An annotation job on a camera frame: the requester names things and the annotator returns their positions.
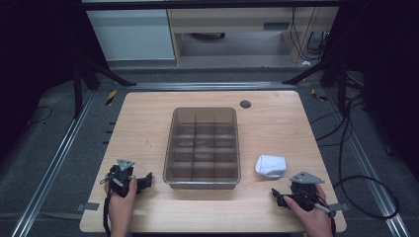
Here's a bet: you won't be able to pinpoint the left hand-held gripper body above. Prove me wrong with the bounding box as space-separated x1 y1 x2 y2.
100 158 136 198

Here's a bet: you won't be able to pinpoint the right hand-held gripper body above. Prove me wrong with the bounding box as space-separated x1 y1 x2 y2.
287 170 332 215

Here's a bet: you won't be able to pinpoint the person's left hand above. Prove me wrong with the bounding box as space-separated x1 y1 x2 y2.
104 176 139 217

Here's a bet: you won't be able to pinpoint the person's right hand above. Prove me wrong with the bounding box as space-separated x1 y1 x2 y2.
283 183 334 230

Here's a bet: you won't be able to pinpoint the white rolled cloth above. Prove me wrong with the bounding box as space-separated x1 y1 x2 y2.
254 153 288 180

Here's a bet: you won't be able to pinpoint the clear divided storage box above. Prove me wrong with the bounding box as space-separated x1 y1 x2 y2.
162 107 242 191

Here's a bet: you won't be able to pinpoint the yellow black tape strip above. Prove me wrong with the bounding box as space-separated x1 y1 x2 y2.
310 87 329 102
105 89 119 107

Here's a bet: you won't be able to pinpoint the black metal stand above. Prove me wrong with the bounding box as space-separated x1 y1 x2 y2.
72 58 137 119
282 57 349 117

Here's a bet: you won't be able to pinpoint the white cabinet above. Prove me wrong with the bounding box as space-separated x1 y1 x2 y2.
85 8 176 62

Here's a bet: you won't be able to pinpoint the dark curtain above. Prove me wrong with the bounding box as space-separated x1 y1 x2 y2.
0 0 110 159
324 0 419 181

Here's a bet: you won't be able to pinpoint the light wooden desk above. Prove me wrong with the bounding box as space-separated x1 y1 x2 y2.
166 6 340 64

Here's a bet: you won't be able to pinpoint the grey table corner bracket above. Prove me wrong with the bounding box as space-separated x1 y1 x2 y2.
328 202 350 213
75 201 101 212

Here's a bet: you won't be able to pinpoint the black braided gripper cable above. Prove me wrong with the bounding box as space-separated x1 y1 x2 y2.
102 193 112 237

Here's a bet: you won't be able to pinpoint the long black looped floor cable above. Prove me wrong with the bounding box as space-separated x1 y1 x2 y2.
309 73 400 221

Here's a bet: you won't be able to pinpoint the aluminium floor rail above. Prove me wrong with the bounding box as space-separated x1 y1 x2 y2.
126 81 296 92
10 89 97 237
327 97 413 237

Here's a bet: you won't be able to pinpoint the thin black floor cable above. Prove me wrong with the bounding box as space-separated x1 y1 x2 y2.
27 105 54 127

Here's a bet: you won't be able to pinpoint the black hanging desk cables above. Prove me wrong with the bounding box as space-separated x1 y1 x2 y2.
290 6 327 62

